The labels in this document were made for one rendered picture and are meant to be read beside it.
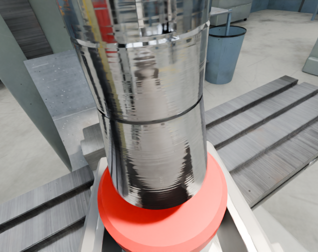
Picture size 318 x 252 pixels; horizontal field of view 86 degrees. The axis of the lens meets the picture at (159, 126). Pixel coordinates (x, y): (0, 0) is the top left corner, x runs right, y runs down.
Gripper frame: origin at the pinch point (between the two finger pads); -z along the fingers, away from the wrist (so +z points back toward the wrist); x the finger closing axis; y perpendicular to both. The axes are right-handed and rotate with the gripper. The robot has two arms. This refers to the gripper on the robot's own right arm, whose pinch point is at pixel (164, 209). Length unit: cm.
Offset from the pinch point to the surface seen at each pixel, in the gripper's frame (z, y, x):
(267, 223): -6.2, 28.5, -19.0
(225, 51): -197, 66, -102
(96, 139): -16.1, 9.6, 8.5
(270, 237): -4.0, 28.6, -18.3
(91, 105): -39.6, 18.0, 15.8
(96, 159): -13.7, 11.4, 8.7
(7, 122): -184, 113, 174
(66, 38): -47, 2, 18
